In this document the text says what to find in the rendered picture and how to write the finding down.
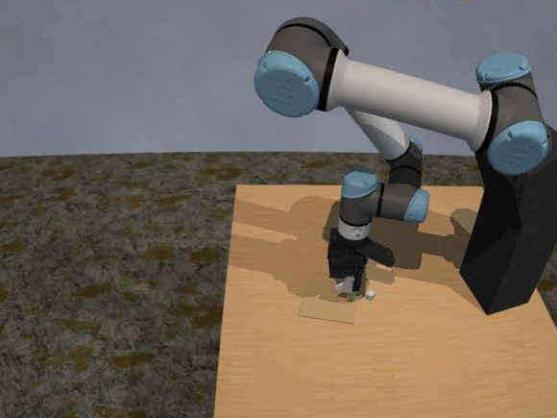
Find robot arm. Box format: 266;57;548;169
254;17;552;240

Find tan square mat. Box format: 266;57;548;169
299;278;358;324

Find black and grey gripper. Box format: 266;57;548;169
327;228;369;302

